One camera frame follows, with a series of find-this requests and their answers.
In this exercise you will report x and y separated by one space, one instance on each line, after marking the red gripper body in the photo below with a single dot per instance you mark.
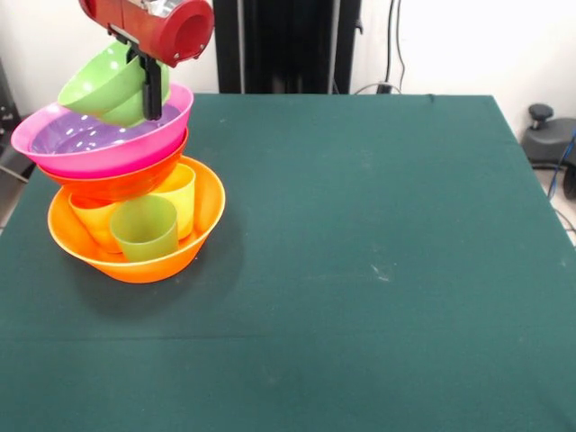
148 31

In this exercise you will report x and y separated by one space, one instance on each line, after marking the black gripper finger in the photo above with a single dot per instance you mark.
153 90
132 55

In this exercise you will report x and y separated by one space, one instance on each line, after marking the small green bowl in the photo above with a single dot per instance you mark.
99 90

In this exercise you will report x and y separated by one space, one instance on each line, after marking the large pink bowl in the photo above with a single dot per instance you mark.
112 159

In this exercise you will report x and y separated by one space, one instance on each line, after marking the wide purple bowl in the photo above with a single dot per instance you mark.
81 135

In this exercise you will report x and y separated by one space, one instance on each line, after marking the wide red bowl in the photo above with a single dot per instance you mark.
117 186

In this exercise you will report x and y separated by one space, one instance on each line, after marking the yellow cup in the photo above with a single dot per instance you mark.
182 198

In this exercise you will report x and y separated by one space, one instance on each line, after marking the orange cup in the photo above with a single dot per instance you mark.
94 220

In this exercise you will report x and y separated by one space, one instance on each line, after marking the green cup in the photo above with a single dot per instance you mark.
144 234

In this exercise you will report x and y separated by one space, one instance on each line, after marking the large orange bowl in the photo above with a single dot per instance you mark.
144 270

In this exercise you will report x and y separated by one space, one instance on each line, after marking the black chair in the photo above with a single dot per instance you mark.
13 166

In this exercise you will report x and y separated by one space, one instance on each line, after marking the dark green table cloth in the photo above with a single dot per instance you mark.
360 315

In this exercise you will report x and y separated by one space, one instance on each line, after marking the black floor device with knob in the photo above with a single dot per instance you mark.
544 144

